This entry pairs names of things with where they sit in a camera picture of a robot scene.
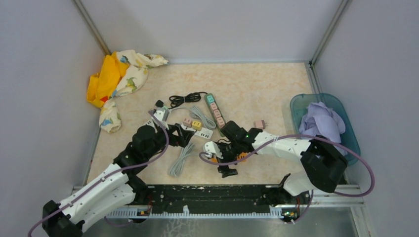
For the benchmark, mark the yellow plug adapter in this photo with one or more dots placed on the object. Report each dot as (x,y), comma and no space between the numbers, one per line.
(197,125)

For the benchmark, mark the grey coiled cable small strip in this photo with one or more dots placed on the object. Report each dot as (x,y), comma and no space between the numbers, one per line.
(196,113)

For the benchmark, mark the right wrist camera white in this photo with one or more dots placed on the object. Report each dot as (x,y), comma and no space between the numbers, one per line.
(211,150)

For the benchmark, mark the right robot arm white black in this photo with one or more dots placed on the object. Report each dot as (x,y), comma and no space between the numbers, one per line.
(322,164)

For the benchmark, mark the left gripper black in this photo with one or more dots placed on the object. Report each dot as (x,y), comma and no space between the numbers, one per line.
(183,138)

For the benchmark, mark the teal plastic bin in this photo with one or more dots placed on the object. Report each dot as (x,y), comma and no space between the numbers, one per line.
(299,104)

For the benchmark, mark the yellow dinosaur cloth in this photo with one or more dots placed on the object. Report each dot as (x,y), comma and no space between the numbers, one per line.
(122,73)

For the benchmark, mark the purple cloth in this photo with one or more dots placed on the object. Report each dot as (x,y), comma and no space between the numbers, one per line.
(324,121)

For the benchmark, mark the orange power strip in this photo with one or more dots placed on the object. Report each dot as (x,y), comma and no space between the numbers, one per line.
(242,157)

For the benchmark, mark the white usb power strip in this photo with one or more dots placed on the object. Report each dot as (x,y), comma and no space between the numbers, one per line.
(204,133)

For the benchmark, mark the black plug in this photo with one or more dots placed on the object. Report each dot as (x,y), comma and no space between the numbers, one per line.
(159,104)

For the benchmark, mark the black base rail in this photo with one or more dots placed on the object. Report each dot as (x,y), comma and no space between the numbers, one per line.
(217,199)

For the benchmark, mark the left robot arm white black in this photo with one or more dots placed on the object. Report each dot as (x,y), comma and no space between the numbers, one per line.
(116,186)

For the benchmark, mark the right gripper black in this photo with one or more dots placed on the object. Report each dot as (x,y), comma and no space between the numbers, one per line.
(226,171)

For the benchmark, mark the green long power strip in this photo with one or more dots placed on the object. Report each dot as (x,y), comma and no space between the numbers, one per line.
(215,111)

